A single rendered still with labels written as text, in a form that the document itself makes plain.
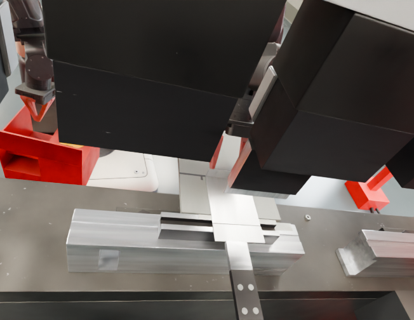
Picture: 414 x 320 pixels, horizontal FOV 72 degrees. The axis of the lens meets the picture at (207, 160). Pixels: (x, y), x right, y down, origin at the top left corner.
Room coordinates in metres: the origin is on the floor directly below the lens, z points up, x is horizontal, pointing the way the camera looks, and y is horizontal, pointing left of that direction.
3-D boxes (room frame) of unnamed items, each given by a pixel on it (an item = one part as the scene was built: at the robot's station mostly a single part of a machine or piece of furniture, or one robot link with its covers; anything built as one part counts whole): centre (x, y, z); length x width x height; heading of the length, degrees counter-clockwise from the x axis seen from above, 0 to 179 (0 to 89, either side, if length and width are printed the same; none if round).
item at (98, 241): (0.27, -0.03, 0.92); 0.39 x 0.06 x 0.10; 112
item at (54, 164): (0.50, 0.40, 0.75); 0.20 x 0.16 x 0.18; 104
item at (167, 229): (0.28, -0.06, 0.98); 0.20 x 0.03 x 0.03; 112
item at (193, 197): (0.43, -0.03, 1.00); 0.26 x 0.18 x 0.01; 22
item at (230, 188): (0.29, -0.09, 1.13); 0.10 x 0.02 x 0.10; 112
